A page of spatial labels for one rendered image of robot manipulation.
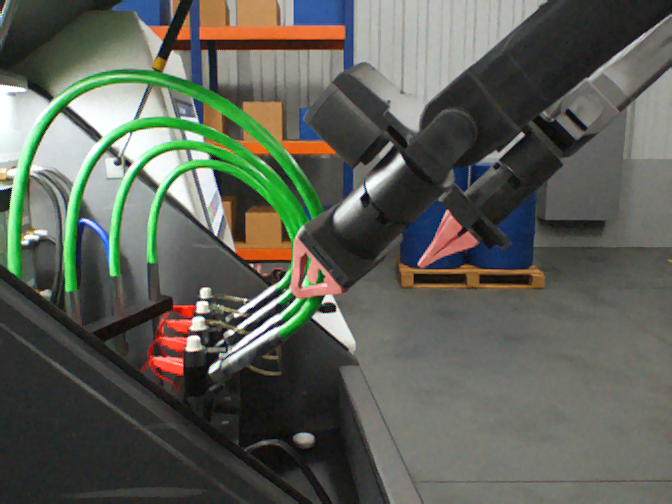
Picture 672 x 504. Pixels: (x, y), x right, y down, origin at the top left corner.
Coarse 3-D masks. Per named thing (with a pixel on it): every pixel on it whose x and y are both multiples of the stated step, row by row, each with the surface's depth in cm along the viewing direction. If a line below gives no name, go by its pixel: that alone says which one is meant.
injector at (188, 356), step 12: (204, 348) 78; (192, 360) 77; (204, 360) 78; (192, 372) 78; (204, 372) 78; (192, 384) 78; (204, 384) 79; (216, 384) 79; (192, 396) 78; (204, 396) 79; (192, 408) 79; (204, 408) 80
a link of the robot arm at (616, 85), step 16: (656, 32) 79; (640, 48) 78; (656, 48) 78; (608, 64) 78; (624, 64) 77; (640, 64) 78; (656, 64) 78; (592, 80) 76; (608, 80) 76; (624, 80) 76; (640, 80) 77; (656, 80) 79; (576, 96) 74; (608, 96) 75; (624, 96) 75; (560, 112) 74; (608, 112) 74; (592, 128) 74; (576, 144) 76
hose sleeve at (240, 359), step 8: (264, 336) 66; (272, 336) 65; (280, 336) 65; (248, 344) 67; (256, 344) 66; (264, 344) 66; (272, 344) 66; (240, 352) 67; (248, 352) 67; (256, 352) 66; (264, 352) 66; (224, 360) 68; (232, 360) 67; (240, 360) 67; (248, 360) 67; (224, 368) 68; (232, 368) 67; (240, 368) 68
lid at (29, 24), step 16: (0, 0) 74; (32, 0) 80; (48, 0) 83; (64, 0) 86; (80, 0) 90; (96, 0) 94; (112, 0) 102; (16, 16) 82; (32, 16) 85; (48, 16) 89; (64, 16) 93; (16, 32) 87; (32, 32) 91; (48, 32) 95; (16, 48) 94; (32, 48) 98; (0, 64) 97
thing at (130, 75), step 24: (120, 72) 64; (144, 72) 64; (72, 96) 66; (192, 96) 63; (216, 96) 62; (48, 120) 68; (240, 120) 62; (24, 144) 69; (264, 144) 62; (24, 168) 70; (288, 168) 61; (24, 192) 71; (312, 192) 62; (312, 216) 62; (312, 312) 64; (288, 336) 65
